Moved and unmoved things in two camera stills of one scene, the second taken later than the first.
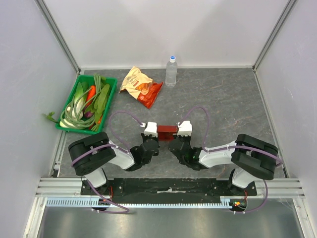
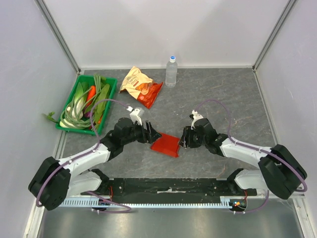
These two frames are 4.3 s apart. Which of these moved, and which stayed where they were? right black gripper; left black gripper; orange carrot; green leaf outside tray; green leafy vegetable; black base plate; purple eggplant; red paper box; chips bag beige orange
Moved: right black gripper; left black gripper; red paper box
Stayed: purple eggplant; chips bag beige orange; orange carrot; green leafy vegetable; black base plate; green leaf outside tray
